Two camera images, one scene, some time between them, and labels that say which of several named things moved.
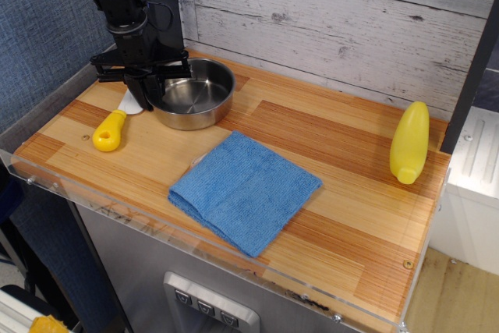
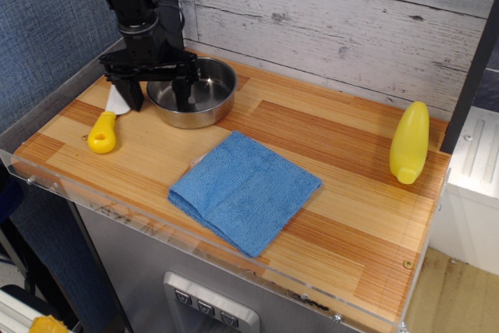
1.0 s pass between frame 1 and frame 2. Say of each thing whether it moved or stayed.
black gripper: moved
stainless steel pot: stayed
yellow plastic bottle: stayed
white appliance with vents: stayed
